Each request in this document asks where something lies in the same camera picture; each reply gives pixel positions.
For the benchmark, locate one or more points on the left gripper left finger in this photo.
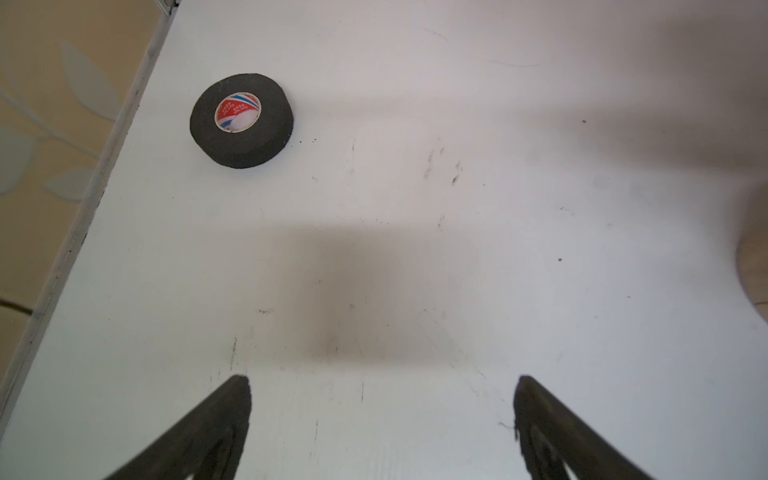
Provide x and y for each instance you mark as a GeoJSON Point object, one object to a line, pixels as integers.
{"type": "Point", "coordinates": [207, 443]}

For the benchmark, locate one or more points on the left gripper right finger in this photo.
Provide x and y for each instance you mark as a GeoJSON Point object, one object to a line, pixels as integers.
{"type": "Point", "coordinates": [557, 444]}

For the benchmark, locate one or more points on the small green christmas tree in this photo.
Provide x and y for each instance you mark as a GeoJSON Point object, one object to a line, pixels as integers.
{"type": "Point", "coordinates": [751, 252]}

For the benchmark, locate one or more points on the black tape roll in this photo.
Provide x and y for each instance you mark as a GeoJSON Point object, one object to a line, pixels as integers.
{"type": "Point", "coordinates": [242, 121]}

